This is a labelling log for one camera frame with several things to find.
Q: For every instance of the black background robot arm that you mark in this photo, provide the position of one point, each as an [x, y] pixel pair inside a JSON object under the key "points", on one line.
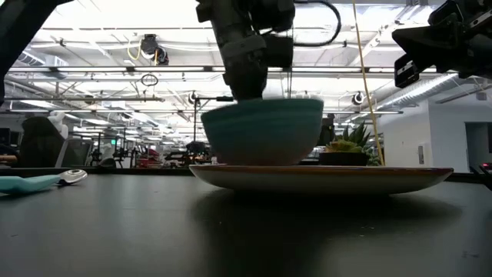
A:
{"points": [[197, 148]]}

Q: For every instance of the office chair on casters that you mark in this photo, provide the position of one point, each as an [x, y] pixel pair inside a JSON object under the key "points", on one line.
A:
{"points": [[77, 152]]}

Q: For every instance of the wooden desk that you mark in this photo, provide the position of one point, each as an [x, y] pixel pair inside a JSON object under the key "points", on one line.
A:
{"points": [[7, 158]]}

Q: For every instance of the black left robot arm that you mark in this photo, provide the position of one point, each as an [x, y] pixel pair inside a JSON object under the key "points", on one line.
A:
{"points": [[15, 23]]}

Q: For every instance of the silver ventilation duct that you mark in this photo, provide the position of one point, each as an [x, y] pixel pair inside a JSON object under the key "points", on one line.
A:
{"points": [[419, 92]]}

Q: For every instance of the red-orange plate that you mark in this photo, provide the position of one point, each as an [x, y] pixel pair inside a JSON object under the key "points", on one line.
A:
{"points": [[319, 181]]}

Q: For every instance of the grey door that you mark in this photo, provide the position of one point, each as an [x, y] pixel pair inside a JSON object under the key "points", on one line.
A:
{"points": [[478, 150]]}

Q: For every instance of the red tool cart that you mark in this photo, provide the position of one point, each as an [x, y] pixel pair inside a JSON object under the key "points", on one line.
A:
{"points": [[148, 159]]}

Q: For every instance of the black monitor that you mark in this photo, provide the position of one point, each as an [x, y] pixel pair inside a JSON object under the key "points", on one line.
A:
{"points": [[9, 136]]}

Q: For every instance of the person's feet in sneakers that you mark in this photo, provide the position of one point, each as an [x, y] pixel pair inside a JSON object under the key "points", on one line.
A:
{"points": [[40, 142]]}

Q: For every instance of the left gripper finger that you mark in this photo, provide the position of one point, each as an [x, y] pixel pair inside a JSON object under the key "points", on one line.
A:
{"points": [[246, 88]]}

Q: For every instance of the teal bowl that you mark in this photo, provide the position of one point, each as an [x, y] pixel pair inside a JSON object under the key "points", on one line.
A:
{"points": [[261, 131]]}

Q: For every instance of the black aluminium table frame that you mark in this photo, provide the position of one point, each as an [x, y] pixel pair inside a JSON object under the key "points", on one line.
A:
{"points": [[134, 172]]}

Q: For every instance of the small black ceiling reel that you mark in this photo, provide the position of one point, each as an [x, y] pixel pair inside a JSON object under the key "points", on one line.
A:
{"points": [[358, 98], [192, 98]]}

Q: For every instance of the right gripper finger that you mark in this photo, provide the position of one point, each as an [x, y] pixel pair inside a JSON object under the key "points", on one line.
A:
{"points": [[423, 38], [432, 57]]}

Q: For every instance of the potted succulent plant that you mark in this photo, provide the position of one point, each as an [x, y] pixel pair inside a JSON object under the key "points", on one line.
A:
{"points": [[342, 157]]}

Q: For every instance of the black stand frame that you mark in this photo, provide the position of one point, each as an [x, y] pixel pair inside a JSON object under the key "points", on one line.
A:
{"points": [[225, 99]]}

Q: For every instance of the white lumpy object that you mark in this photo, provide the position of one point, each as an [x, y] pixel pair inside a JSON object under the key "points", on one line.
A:
{"points": [[58, 121]]}

